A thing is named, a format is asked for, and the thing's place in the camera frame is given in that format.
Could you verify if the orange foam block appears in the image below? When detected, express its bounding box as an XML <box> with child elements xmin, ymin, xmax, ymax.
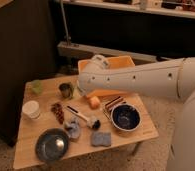
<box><xmin>88</xmin><ymin>96</ymin><xmax>100</xmax><ymax>109</ymax></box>

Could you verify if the white paper cup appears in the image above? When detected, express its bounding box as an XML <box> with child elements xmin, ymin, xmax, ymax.
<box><xmin>22</xmin><ymin>100</ymin><xmax>40</xmax><ymax>119</ymax></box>

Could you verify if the white handled dish brush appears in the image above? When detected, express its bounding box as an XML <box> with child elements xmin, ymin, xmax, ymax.
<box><xmin>67</xmin><ymin>106</ymin><xmax>101</xmax><ymax>130</ymax></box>

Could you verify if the orange plastic bin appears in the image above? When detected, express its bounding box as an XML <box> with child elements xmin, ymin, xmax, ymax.
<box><xmin>78</xmin><ymin>56</ymin><xmax>135</xmax><ymax>98</ymax></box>

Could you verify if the grey metal shelf rail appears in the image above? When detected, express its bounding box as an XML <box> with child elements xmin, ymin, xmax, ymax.
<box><xmin>57</xmin><ymin>41</ymin><xmax>168</xmax><ymax>63</ymax></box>

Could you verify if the grey towel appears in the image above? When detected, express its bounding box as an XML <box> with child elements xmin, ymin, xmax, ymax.
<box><xmin>65</xmin><ymin>117</ymin><xmax>81</xmax><ymax>140</ymax></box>

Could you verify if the green plastic cup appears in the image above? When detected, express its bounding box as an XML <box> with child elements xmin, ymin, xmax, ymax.
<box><xmin>31</xmin><ymin>80</ymin><xmax>42</xmax><ymax>95</ymax></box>

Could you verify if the blue grey plate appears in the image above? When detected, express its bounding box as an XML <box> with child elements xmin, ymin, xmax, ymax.
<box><xmin>35</xmin><ymin>128</ymin><xmax>69</xmax><ymax>163</ymax></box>

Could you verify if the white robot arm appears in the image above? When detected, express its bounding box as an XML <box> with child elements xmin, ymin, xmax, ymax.
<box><xmin>77</xmin><ymin>55</ymin><xmax>195</xmax><ymax>171</ymax></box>

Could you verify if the striped rectangular block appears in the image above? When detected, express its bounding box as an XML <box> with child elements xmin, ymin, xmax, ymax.
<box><xmin>103</xmin><ymin>96</ymin><xmax>125</xmax><ymax>118</ymax></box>

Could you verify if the dark blue bowl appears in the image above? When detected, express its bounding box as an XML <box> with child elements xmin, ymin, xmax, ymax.
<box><xmin>110</xmin><ymin>103</ymin><xmax>141</xmax><ymax>132</ymax></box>

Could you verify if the dark metal cup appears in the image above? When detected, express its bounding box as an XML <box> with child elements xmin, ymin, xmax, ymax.
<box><xmin>59</xmin><ymin>82</ymin><xmax>74</xmax><ymax>99</ymax></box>

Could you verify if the blue sponge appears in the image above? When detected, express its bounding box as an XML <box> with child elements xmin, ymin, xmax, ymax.
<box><xmin>91</xmin><ymin>132</ymin><xmax>111</xmax><ymax>147</ymax></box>

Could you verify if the small wooden table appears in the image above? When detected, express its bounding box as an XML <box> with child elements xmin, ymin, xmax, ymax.
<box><xmin>13</xmin><ymin>75</ymin><xmax>158</xmax><ymax>169</ymax></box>

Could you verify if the dark cabinet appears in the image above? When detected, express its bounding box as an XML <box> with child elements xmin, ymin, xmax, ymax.
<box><xmin>0</xmin><ymin>0</ymin><xmax>56</xmax><ymax>146</ymax></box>

